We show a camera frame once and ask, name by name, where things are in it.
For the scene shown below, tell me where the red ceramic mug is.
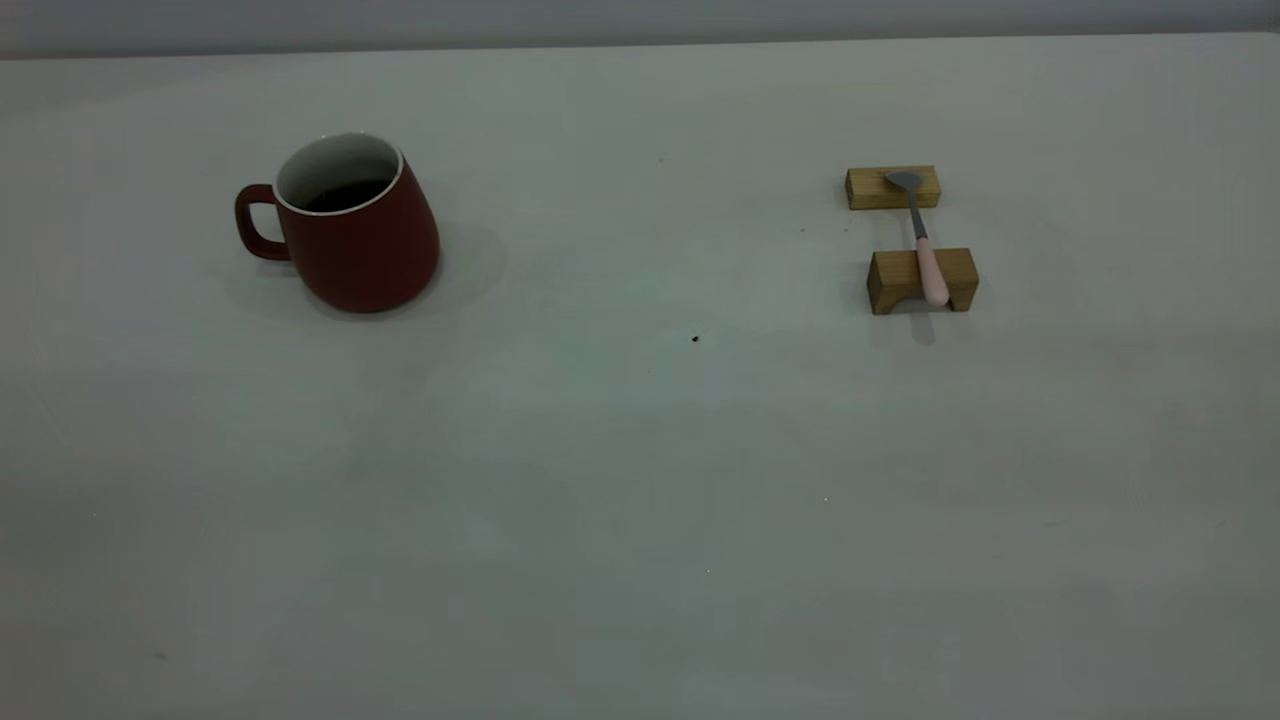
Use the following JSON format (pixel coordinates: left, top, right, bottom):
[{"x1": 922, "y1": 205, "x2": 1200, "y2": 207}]
[{"x1": 235, "y1": 132, "x2": 442, "y2": 315}]

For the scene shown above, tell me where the pink handled metal spoon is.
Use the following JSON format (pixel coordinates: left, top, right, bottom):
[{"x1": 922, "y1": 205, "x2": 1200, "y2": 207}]
[{"x1": 885, "y1": 169, "x2": 950, "y2": 307}]

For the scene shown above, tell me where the arched wooden block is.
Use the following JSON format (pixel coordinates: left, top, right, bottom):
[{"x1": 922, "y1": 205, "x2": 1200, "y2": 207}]
[{"x1": 866, "y1": 247, "x2": 980, "y2": 316}]

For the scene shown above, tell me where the flat wooden block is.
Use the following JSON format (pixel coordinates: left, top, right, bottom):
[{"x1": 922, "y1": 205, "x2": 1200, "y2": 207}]
[{"x1": 846, "y1": 165, "x2": 942, "y2": 211}]

